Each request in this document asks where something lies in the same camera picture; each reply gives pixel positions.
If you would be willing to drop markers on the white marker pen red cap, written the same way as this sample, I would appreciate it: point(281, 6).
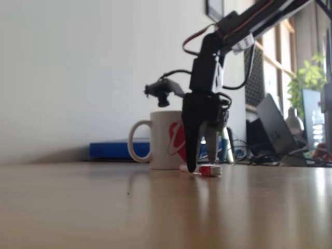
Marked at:
point(210, 170)

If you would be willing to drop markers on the green potted plant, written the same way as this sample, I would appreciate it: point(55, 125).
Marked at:
point(308, 75)

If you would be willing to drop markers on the white mug red heart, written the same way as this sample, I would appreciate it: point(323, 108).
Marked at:
point(160, 140)

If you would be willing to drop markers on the blue flat box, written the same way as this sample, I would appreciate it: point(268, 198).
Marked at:
point(109, 149)

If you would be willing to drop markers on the black picture frame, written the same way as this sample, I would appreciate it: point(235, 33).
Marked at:
point(214, 6)

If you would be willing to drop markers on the wooden shelf frame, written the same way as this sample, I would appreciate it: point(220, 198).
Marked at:
point(278, 46)

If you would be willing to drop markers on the grey laptop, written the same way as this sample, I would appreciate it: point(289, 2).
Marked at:
point(275, 124)

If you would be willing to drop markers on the grey metal post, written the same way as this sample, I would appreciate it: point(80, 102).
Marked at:
point(327, 103)

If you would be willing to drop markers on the dark acoustic foam panel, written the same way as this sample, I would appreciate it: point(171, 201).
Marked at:
point(255, 77)

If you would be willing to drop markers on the small gripper camera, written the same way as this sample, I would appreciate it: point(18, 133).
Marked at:
point(162, 97)

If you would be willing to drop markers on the green cup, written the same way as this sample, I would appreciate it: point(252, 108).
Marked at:
point(223, 147)

